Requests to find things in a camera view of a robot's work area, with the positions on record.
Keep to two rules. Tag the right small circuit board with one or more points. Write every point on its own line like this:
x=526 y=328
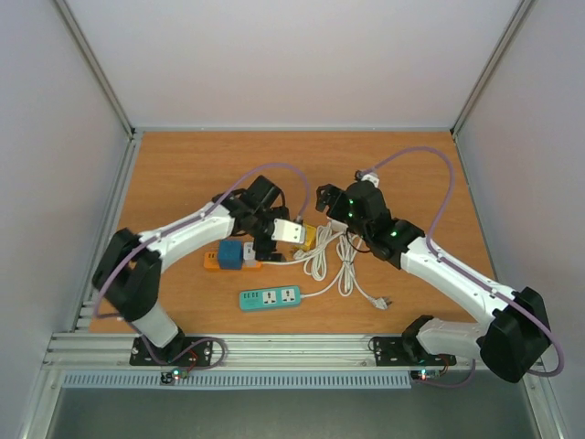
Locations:
x=426 y=374

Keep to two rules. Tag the orange power strip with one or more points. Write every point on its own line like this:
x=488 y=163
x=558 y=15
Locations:
x=213 y=262

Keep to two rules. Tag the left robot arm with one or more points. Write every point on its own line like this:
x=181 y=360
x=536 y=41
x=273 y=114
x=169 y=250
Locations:
x=129 y=272

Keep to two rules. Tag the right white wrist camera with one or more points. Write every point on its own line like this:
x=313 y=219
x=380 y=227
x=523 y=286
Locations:
x=371 y=177

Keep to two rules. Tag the white cube socket adapter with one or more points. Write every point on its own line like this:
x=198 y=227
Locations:
x=337 y=226

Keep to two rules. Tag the blue cube socket adapter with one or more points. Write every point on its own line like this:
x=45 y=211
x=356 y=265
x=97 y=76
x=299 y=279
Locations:
x=229 y=255

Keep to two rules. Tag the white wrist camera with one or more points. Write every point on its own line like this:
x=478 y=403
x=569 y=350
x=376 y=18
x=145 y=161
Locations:
x=288 y=231
x=371 y=177

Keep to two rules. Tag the teal power strip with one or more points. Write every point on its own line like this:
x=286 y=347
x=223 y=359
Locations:
x=269 y=298

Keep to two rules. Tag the aluminium front rail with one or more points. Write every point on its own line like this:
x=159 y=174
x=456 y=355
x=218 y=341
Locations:
x=245 y=352

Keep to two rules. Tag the grey white plug adapter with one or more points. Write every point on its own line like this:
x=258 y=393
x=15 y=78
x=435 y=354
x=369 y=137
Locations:
x=248 y=255

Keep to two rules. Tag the left small circuit board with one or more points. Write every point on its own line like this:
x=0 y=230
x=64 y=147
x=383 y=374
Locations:
x=173 y=376

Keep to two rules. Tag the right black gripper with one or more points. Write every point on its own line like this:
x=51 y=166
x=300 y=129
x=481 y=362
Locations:
x=325 y=196

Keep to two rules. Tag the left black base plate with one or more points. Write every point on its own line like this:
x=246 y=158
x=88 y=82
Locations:
x=185 y=352

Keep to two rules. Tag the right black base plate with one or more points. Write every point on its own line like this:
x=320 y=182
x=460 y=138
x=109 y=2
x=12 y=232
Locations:
x=390 y=351

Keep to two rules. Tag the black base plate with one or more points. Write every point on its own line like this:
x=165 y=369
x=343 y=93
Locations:
x=185 y=352
x=390 y=351

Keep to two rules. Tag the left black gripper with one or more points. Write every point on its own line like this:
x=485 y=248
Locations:
x=260 y=246

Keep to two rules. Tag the small circuit board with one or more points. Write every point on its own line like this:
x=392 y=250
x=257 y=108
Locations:
x=173 y=376
x=426 y=374

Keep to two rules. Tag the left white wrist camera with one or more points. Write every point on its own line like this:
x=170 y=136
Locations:
x=288 y=231

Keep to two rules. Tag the grey slotted cable duct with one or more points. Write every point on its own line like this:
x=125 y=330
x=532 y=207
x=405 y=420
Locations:
x=242 y=380

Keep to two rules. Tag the yellow plug adapter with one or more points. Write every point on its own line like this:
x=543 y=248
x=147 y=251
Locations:
x=309 y=239

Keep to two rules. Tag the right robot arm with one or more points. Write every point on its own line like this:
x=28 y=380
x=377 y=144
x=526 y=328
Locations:
x=510 y=329

